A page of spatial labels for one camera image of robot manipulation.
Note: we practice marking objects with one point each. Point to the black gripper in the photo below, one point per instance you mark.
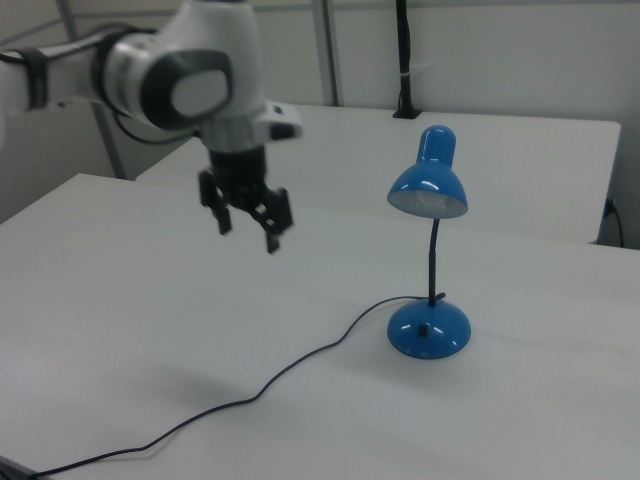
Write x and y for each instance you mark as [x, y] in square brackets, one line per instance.
[237, 170]

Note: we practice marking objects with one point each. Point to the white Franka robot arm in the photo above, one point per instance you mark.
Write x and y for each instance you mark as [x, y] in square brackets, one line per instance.
[200, 60]

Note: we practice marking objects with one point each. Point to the blue desk lamp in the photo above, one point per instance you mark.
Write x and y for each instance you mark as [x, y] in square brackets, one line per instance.
[450, 325]

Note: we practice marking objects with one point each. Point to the black pole with clamp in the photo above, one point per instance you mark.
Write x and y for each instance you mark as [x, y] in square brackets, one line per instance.
[405, 50]

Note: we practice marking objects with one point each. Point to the white neighbouring table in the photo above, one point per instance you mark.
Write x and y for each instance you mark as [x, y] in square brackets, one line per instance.
[500, 165]

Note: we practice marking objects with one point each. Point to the grey partition frame post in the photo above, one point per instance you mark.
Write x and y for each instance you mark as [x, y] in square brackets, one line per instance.
[327, 50]

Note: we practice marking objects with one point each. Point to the black lamp rocker switch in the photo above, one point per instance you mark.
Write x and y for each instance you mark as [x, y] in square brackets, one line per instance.
[423, 331]

